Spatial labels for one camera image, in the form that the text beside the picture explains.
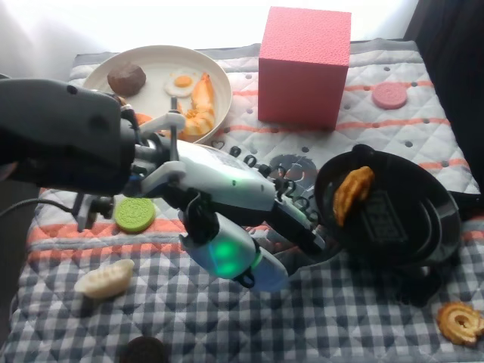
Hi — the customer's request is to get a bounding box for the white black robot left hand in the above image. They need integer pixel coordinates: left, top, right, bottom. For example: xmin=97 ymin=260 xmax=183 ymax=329
xmin=166 ymin=143 xmax=328 ymax=293

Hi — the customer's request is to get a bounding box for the black frying pan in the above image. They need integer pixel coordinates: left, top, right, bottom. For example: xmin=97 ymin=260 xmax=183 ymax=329
xmin=315 ymin=143 xmax=484 ymax=274

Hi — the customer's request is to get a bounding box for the red cube box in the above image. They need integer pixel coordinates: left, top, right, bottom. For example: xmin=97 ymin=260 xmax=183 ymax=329
xmin=258 ymin=5 xmax=352 ymax=132

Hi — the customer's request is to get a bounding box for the green toy sandwich cookie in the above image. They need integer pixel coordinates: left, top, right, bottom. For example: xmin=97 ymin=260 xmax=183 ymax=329
xmin=114 ymin=197 xmax=157 ymax=234

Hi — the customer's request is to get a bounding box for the toy fried egg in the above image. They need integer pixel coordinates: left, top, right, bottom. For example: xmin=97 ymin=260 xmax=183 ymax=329
xmin=163 ymin=71 xmax=197 ymax=99

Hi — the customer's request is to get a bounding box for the golden fried toy dumpling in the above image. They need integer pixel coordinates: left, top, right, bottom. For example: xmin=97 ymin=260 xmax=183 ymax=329
xmin=333 ymin=166 xmax=376 ymax=227

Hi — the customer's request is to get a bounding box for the grey quilt with bear print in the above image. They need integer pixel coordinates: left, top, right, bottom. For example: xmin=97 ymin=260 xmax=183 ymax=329
xmin=7 ymin=39 xmax=484 ymax=363

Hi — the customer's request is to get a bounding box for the cream round plate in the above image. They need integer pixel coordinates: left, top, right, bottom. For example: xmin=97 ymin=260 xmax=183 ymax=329
xmin=82 ymin=45 xmax=232 ymax=145

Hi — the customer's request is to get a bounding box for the brown toy meat patty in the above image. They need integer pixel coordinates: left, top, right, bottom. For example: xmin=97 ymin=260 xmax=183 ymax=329
xmin=107 ymin=63 xmax=147 ymax=96

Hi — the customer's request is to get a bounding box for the white toy dumpling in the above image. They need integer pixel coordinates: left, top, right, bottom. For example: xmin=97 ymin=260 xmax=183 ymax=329
xmin=73 ymin=259 xmax=135 ymax=300

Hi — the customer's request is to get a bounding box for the pink toy sandwich cookie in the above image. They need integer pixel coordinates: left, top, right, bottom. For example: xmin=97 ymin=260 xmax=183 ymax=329
xmin=371 ymin=82 xmax=408 ymax=110

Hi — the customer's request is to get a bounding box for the dark brown toy cookie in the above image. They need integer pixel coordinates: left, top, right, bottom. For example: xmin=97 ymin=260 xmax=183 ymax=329
xmin=119 ymin=336 xmax=169 ymax=363

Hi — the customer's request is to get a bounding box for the yellow swirl toy cookie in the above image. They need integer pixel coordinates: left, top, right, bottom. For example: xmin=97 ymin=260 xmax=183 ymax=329
xmin=436 ymin=301 xmax=484 ymax=347

